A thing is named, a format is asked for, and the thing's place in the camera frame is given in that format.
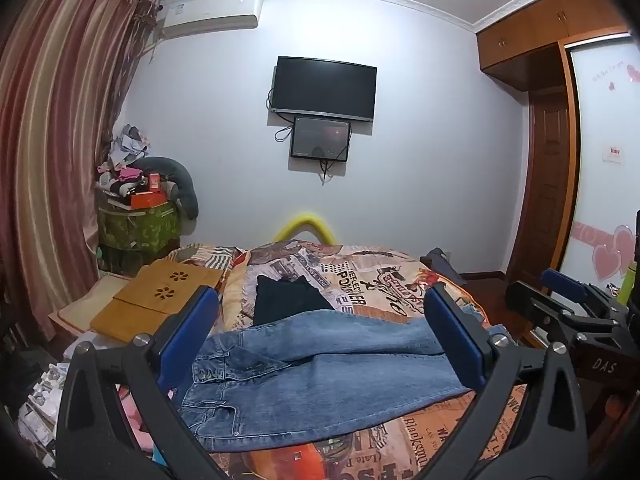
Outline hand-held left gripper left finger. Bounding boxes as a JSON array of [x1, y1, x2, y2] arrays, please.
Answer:
[[54, 285, 231, 480]]

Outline wooden lap desk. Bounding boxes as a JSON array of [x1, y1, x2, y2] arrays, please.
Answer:
[[90, 259, 224, 343]]

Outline green bottle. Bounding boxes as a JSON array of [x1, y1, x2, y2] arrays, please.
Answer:
[[616, 260, 640, 307]]

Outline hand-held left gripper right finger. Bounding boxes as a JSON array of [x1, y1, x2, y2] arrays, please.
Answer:
[[415, 282, 591, 480]]

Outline pile of papers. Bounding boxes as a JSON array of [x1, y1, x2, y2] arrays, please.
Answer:
[[17, 335, 77, 467]]

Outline beige cushion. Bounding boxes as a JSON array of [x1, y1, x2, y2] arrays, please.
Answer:
[[48, 272, 137, 334]]

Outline orange flat box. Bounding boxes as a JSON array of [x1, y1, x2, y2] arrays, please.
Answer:
[[129, 190, 167, 210]]

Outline pile of clothes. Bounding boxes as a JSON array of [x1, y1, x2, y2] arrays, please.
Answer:
[[94, 122, 153, 197]]

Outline striped pink curtain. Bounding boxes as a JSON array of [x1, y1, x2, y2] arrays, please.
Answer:
[[0, 0, 162, 342]]

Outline small black wall monitor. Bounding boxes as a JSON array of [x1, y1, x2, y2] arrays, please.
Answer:
[[290, 116, 351, 163]]

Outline printed bedspread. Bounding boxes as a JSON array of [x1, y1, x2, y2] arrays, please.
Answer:
[[117, 241, 538, 480]]

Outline black folded garment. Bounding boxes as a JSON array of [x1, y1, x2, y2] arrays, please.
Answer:
[[254, 275, 336, 327]]

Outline dark blue cloth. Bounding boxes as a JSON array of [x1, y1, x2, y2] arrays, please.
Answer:
[[421, 247, 469, 287]]

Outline brown wooden door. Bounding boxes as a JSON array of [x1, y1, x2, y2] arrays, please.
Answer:
[[505, 85, 572, 279]]

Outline blue denim pants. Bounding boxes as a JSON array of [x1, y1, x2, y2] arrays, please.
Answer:
[[172, 308, 483, 452]]

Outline white heart-print sliding door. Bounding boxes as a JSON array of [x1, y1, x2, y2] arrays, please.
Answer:
[[550, 34, 640, 297]]

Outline green patterned storage box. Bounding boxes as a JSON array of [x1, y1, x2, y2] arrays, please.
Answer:
[[97, 199, 182, 264]]

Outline yellow foam tube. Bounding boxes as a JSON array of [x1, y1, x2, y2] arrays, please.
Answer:
[[272, 214, 342, 247]]

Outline wooden overhead cabinet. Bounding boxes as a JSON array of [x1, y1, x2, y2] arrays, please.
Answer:
[[475, 0, 633, 92]]

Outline white air conditioner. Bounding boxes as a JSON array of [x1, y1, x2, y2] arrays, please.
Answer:
[[159, 0, 264, 39]]

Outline grey long pillow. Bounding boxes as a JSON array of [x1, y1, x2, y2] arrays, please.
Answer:
[[137, 156, 201, 221]]

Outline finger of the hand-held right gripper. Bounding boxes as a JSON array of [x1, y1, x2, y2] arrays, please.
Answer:
[[505, 281, 576, 333], [541, 268, 608, 311]]

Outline black wall television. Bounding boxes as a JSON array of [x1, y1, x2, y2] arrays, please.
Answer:
[[270, 56, 377, 123]]

